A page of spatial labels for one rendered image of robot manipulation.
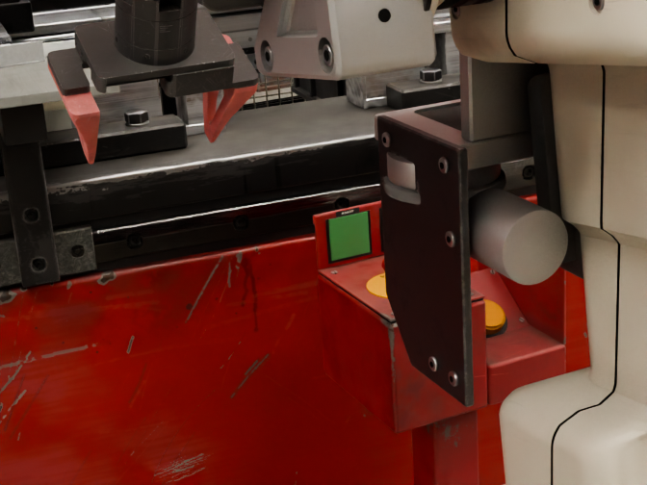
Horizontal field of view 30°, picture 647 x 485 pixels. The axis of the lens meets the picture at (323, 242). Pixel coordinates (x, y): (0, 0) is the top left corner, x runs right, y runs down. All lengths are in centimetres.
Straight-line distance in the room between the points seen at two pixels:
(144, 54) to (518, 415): 36
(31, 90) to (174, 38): 33
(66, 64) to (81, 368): 55
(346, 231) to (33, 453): 44
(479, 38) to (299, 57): 11
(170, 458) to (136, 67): 68
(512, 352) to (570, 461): 54
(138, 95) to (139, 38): 57
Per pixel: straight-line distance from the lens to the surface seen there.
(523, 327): 128
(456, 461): 129
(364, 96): 150
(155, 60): 86
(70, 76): 88
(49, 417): 139
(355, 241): 125
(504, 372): 121
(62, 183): 130
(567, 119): 67
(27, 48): 129
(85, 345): 136
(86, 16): 168
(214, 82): 88
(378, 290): 118
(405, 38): 54
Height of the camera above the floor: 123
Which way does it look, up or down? 20 degrees down
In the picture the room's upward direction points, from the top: 4 degrees counter-clockwise
